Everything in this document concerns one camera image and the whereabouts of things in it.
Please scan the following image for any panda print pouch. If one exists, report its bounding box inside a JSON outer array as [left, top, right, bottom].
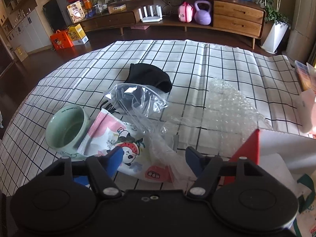
[[77, 109, 171, 182]]

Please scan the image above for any clear bubble wrap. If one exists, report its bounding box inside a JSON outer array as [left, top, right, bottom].
[[167, 79, 272, 158]]

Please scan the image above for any clear zip bag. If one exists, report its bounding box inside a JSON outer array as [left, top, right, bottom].
[[100, 84, 195, 190]]

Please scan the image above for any black fabric cap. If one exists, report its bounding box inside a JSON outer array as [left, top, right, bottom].
[[124, 63, 172, 93]]

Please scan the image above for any mint green ceramic mug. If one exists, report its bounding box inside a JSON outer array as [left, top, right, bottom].
[[46, 105, 92, 161]]

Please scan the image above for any white black checked tablecloth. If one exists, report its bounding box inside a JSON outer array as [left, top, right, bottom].
[[1, 40, 301, 195]]

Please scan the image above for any red white cardboard box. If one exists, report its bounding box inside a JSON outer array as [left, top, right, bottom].
[[229, 129, 315, 194]]

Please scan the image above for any orange gift box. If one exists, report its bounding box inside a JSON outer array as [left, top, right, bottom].
[[50, 30, 74, 50]]

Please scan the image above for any yellow carton box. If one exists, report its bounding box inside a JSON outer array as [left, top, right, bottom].
[[68, 24, 88, 45]]

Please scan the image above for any stack of colourful books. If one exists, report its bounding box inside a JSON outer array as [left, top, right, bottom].
[[295, 60, 316, 92]]

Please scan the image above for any purple kettlebell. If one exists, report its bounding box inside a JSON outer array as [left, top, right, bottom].
[[194, 0, 212, 26]]

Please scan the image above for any wooden tv cabinet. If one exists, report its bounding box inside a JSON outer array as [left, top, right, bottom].
[[80, 0, 266, 47]]

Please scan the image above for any pink small bag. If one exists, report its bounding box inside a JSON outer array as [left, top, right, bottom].
[[178, 2, 194, 23]]

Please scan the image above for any white router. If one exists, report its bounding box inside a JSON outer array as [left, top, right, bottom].
[[138, 5, 162, 23]]

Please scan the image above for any potted green plant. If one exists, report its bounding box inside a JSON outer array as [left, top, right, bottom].
[[258, 0, 291, 54]]

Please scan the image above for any black mini fridge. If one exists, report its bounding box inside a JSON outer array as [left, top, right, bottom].
[[43, 0, 72, 32]]

